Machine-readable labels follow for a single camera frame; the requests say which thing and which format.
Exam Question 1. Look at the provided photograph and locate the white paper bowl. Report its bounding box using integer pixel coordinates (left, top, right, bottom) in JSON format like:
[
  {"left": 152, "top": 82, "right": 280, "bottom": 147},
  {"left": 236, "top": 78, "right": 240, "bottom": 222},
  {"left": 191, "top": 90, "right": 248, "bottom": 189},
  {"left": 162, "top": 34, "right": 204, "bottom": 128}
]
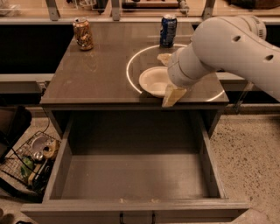
[{"left": 138, "top": 66, "right": 171, "bottom": 98}]

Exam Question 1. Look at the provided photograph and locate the grey cabinet with drawer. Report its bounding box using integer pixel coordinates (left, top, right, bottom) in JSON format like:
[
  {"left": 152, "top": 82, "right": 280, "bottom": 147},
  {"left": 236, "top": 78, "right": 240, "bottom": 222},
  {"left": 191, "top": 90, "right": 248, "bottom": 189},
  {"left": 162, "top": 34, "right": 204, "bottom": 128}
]
[{"left": 22, "top": 21, "right": 248, "bottom": 224}]

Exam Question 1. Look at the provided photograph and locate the blue soda can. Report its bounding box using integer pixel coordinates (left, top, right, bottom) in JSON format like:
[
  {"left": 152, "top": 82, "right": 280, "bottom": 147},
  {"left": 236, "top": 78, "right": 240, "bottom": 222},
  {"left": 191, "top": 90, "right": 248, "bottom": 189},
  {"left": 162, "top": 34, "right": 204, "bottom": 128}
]
[{"left": 160, "top": 14, "right": 177, "bottom": 48}]

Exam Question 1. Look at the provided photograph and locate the green item in basket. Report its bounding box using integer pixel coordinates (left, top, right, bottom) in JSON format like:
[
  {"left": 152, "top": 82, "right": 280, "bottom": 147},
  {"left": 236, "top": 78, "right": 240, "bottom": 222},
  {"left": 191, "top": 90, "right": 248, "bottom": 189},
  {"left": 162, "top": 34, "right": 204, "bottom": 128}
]
[{"left": 20, "top": 157, "right": 34, "bottom": 179}]

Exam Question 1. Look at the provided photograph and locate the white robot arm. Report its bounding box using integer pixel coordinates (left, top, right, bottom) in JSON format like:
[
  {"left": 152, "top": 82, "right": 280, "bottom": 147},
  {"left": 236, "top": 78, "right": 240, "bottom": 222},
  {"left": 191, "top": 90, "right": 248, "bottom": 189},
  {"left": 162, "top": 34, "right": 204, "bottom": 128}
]
[{"left": 167, "top": 16, "right": 280, "bottom": 101}]

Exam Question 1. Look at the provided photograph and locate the orange soda can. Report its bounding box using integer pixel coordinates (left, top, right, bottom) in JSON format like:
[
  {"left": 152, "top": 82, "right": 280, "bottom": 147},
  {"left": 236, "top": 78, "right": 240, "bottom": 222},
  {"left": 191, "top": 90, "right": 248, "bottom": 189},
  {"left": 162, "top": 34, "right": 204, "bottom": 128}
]
[{"left": 73, "top": 17, "right": 94, "bottom": 51}]

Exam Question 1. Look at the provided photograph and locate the black wire basket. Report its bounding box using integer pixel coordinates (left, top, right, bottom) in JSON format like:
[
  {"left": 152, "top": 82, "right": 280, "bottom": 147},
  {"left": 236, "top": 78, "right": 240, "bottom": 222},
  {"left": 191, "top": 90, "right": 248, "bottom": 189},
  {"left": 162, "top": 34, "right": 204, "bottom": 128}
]
[{"left": 1, "top": 131, "right": 60, "bottom": 194}]

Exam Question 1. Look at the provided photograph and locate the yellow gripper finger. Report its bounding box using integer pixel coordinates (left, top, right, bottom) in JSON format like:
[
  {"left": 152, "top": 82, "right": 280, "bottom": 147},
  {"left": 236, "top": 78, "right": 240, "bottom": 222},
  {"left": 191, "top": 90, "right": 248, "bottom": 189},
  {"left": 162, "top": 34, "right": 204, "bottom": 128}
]
[
  {"left": 162, "top": 84, "right": 186, "bottom": 108},
  {"left": 157, "top": 53, "right": 172, "bottom": 67}
]

